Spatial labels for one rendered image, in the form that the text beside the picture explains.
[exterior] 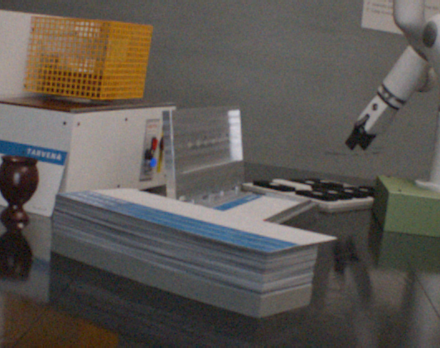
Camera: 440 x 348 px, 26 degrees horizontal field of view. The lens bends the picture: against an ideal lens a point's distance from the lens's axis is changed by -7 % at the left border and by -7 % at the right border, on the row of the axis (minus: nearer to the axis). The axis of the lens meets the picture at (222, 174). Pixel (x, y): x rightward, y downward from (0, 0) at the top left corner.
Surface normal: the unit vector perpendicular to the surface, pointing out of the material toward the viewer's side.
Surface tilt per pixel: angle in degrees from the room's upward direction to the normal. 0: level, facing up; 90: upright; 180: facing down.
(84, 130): 90
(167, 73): 90
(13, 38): 90
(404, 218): 90
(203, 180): 79
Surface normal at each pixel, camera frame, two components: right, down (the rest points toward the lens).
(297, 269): 0.80, 0.17
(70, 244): -0.59, 0.03
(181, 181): 0.95, -0.04
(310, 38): -0.06, 0.12
